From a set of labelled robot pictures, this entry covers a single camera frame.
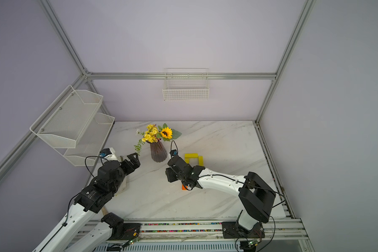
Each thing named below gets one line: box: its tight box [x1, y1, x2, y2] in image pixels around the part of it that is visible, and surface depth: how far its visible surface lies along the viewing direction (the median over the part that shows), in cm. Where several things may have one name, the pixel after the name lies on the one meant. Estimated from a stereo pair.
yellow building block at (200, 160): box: [198, 155, 204, 167], surface depth 100 cm
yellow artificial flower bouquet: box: [133, 123, 183, 156], surface depth 82 cm
